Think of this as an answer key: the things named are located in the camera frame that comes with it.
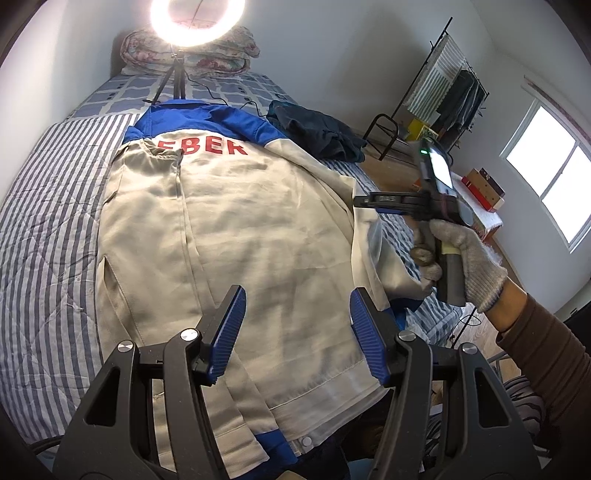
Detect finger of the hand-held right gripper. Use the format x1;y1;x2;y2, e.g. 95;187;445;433
352;193;432;216

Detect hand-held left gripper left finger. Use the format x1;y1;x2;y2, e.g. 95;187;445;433
53;285;250;480

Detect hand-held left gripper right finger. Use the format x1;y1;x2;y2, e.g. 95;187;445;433
349;287;541;480

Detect beige and blue jacket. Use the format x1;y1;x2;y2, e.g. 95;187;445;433
95;99;437;462

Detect hanging dark clothes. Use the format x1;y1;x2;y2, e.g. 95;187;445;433
434;69;488;148

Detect black metal clothes rack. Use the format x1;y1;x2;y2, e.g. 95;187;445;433
362;16;490;162

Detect folded dark clothes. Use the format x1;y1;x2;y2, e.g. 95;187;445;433
267;100;368;163

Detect person's right hand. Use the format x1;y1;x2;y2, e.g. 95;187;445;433
410;219;509;313

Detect yellow crate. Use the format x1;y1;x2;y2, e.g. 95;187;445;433
406;117;437;141

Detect striped towel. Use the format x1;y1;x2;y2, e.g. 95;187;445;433
406;37;467;123

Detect window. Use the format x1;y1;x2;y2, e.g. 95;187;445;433
501;99;591;252

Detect blue striped quilt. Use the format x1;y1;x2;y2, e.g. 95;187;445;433
0;108;462;444

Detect folded floral quilt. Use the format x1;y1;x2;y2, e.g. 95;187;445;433
120;25;260;77

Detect black tripod stand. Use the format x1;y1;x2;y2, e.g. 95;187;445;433
143;46;190;104

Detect ring light cable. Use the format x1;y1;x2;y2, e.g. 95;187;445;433
185;78;273;118

